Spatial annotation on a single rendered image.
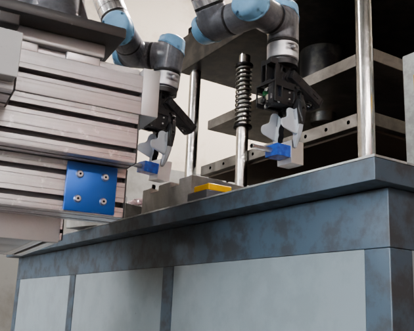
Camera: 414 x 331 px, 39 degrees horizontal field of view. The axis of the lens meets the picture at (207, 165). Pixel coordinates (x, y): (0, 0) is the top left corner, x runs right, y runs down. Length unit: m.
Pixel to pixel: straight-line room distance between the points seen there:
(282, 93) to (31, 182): 0.61
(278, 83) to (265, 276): 0.46
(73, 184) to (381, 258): 0.51
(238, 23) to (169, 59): 0.28
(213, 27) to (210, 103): 3.29
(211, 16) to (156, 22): 3.33
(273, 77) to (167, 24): 3.43
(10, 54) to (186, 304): 0.70
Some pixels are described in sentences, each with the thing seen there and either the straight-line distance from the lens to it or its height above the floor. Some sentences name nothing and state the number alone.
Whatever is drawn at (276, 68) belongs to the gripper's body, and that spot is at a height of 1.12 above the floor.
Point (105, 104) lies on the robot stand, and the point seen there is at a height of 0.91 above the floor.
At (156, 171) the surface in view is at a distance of 1.53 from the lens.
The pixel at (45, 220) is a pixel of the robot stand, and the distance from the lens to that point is 1.10.
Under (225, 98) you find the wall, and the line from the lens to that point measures 4.79.
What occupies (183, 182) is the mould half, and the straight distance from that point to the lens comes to 1.45.
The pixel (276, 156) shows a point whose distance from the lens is 1.33.
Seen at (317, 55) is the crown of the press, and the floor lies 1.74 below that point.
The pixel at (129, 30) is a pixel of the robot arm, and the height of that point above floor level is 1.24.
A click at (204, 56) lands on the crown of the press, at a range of 2.98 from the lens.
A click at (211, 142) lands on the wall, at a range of 4.61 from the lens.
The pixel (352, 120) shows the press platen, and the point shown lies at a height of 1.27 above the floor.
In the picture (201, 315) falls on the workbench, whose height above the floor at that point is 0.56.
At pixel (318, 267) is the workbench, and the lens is 1.01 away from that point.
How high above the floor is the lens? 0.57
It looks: 14 degrees up
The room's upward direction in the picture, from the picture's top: 2 degrees clockwise
